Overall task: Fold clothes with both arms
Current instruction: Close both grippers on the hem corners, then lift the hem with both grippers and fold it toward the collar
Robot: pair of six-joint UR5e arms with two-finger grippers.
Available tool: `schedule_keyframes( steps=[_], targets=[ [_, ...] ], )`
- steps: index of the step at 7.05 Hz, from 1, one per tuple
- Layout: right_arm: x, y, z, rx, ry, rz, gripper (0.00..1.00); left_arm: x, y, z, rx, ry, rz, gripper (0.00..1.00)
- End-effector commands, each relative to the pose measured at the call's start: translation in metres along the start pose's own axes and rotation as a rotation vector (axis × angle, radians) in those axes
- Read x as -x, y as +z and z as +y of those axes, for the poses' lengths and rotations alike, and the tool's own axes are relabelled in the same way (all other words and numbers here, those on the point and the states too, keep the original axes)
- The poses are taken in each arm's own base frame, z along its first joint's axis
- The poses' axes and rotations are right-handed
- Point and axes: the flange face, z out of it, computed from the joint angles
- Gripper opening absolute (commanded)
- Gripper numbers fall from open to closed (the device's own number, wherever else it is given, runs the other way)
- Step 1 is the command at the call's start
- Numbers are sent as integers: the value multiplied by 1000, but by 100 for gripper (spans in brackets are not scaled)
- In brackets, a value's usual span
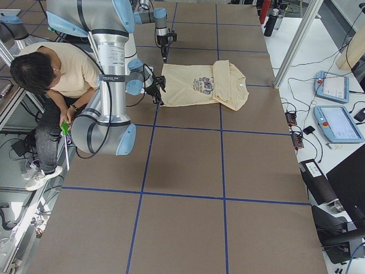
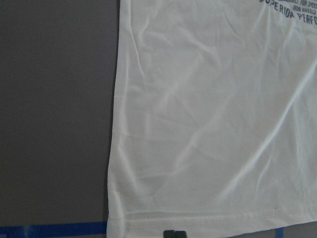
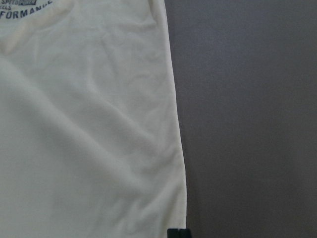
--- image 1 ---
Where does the black steel-capped bottle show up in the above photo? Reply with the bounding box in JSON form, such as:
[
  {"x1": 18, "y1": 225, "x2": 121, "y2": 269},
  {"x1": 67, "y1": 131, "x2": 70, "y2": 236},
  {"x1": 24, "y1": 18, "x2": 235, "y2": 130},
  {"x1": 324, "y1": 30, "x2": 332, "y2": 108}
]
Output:
[{"x1": 263, "y1": 9, "x2": 279, "y2": 37}]

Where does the far blue teach pendant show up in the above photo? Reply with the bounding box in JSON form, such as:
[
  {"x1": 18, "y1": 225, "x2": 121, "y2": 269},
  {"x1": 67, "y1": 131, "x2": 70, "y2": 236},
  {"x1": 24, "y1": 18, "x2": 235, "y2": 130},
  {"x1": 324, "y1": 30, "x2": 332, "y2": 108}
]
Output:
[{"x1": 314, "y1": 70, "x2": 350, "y2": 103}]

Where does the blue teach pendant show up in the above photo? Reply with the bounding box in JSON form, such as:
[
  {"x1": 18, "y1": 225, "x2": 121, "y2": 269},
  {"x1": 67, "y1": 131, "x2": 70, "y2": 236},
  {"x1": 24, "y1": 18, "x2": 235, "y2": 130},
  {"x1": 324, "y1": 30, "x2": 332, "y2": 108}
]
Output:
[
  {"x1": 314, "y1": 70, "x2": 350, "y2": 103},
  {"x1": 314, "y1": 106, "x2": 364, "y2": 143}
]

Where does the seated person beige shirt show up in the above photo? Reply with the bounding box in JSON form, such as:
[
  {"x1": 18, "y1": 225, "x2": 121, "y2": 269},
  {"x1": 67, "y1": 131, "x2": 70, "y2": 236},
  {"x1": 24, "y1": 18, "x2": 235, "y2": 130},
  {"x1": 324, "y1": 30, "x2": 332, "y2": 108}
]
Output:
[{"x1": 10, "y1": 42, "x2": 100, "y2": 191}]

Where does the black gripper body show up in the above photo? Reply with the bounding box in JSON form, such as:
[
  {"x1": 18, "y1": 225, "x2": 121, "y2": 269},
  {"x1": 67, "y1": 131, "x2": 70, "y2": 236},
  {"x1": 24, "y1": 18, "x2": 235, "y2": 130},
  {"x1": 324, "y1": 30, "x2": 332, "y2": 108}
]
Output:
[
  {"x1": 144, "y1": 76, "x2": 166, "y2": 104},
  {"x1": 155, "y1": 28, "x2": 177, "y2": 56}
]

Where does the black monitor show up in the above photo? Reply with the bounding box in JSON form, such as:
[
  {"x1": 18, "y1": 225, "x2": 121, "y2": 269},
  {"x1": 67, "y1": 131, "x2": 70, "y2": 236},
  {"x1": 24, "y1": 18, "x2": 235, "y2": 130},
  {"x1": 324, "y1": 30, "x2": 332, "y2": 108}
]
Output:
[{"x1": 326, "y1": 146, "x2": 364, "y2": 228}]

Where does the cream long-sleeve graphic shirt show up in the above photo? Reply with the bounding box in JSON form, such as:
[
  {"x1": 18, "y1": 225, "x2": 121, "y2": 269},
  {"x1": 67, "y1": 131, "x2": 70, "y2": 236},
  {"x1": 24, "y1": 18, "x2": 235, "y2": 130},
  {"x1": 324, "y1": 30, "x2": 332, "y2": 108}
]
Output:
[{"x1": 161, "y1": 61, "x2": 249, "y2": 111}]

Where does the aluminium camera post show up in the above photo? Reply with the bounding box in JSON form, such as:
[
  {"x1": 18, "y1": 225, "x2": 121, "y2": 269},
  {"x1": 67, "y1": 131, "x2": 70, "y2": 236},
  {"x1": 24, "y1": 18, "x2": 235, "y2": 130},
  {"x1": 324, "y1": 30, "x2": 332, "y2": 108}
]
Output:
[{"x1": 273, "y1": 0, "x2": 323, "y2": 89}]

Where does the near blue teach pendant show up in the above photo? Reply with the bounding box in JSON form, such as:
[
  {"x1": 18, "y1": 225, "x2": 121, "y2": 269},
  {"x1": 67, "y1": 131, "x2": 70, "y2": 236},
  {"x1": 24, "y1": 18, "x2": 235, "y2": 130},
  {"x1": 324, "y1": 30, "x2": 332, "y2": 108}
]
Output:
[{"x1": 314, "y1": 106, "x2": 364, "y2": 143}]

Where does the red bottle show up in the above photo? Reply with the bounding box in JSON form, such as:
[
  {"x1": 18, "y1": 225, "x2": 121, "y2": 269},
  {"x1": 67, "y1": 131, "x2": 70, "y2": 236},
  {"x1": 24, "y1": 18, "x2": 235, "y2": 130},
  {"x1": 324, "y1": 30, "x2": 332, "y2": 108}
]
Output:
[{"x1": 259, "y1": 0, "x2": 271, "y2": 24}]

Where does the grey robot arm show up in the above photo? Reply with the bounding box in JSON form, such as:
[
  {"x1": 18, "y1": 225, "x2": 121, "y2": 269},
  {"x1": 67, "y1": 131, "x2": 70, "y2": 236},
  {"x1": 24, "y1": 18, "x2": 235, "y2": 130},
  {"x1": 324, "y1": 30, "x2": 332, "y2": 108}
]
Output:
[
  {"x1": 47, "y1": 1, "x2": 165, "y2": 155},
  {"x1": 134, "y1": 0, "x2": 177, "y2": 63}
]

